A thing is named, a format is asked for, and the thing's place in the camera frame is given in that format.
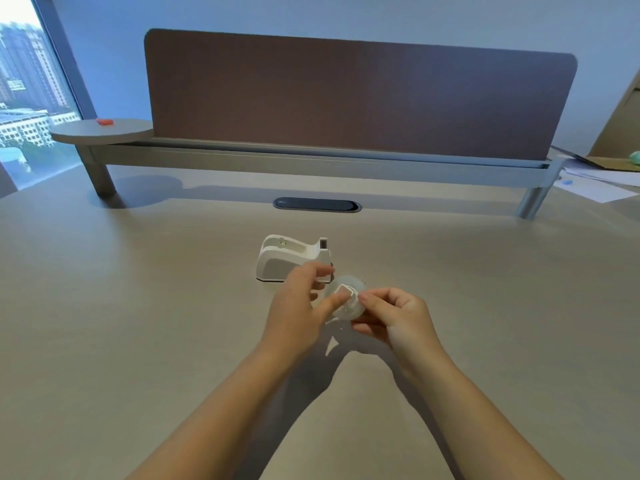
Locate person's right forearm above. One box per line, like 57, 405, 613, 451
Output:
400, 351, 566, 480

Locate window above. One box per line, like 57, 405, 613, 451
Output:
0, 0, 96, 191

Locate person's left hand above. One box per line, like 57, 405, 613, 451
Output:
259, 262, 351, 363

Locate black cable grommet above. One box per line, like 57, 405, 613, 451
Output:
273, 197, 362, 213

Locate round grey side shelf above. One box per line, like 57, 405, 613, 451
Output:
50, 119, 155, 145

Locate white paper sheets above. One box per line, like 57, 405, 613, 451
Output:
552, 157, 640, 204

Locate person's right hand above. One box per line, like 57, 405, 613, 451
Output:
351, 288, 448, 376

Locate clear tape roll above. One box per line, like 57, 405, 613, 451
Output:
324, 275, 368, 323

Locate brown desk divider panel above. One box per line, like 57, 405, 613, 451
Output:
144, 29, 578, 161

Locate brown cardboard box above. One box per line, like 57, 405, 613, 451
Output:
551, 70, 640, 172

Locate person's left forearm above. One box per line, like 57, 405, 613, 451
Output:
122, 342, 301, 480

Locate grey metal divider rail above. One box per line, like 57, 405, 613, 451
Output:
77, 139, 568, 219

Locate white tape dispenser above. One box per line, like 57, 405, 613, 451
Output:
256, 234, 333, 284

